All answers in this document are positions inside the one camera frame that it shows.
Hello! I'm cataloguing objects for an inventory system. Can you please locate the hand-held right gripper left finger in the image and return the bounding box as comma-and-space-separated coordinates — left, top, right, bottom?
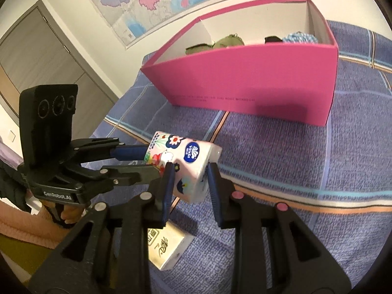
29, 162, 176, 294

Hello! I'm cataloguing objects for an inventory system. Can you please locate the blue checkered bed sheet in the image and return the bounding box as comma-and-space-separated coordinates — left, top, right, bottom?
89, 20, 392, 294

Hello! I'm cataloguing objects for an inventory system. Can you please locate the person's left forearm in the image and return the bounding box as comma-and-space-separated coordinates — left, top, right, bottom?
0, 190, 74, 252

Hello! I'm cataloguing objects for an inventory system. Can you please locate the dark cloth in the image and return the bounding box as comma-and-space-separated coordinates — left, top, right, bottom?
0, 161, 29, 213

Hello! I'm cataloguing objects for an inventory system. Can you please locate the floral tissue packet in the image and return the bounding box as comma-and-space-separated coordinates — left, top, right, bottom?
143, 131, 223, 203

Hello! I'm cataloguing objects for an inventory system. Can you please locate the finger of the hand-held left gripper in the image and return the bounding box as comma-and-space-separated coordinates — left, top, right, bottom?
77, 164, 162, 200
70, 137, 151, 166

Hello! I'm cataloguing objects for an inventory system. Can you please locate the grey wooden door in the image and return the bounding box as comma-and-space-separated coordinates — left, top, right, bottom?
0, 0, 120, 123

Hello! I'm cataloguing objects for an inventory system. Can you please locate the blue white knitted item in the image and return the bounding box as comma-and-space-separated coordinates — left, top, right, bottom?
282, 31, 317, 44

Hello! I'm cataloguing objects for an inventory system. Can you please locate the green plush toy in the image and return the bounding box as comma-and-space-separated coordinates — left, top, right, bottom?
185, 34, 245, 56

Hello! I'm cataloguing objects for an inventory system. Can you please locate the white gold tissue packet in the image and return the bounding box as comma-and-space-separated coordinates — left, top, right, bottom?
147, 220, 195, 271

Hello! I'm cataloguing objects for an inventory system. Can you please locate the person's left hand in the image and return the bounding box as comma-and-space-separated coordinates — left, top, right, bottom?
60, 205, 85, 229

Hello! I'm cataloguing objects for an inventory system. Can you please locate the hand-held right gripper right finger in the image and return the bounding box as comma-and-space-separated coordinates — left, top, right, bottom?
207, 161, 353, 294

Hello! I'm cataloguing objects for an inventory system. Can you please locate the pink cardboard box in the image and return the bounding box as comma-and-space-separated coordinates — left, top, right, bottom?
140, 0, 339, 127

